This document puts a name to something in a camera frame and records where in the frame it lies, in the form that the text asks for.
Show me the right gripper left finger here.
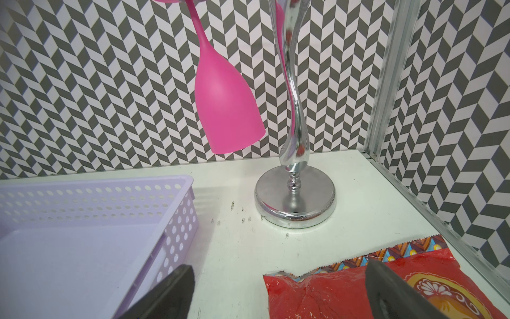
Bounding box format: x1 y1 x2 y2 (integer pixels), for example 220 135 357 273
120 265 195 319

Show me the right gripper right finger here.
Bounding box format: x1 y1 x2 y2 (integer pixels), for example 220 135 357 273
365 259 446 318

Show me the lilac plastic basket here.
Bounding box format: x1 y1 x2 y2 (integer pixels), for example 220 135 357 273
1 175 199 318

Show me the red candy bag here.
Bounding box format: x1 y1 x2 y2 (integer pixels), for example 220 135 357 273
264 235 505 318

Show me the chrome glass holder stand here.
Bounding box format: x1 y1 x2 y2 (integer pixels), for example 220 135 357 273
254 1 336 229

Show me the pink plastic wine glass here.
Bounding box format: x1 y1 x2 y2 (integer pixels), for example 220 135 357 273
153 0 266 156

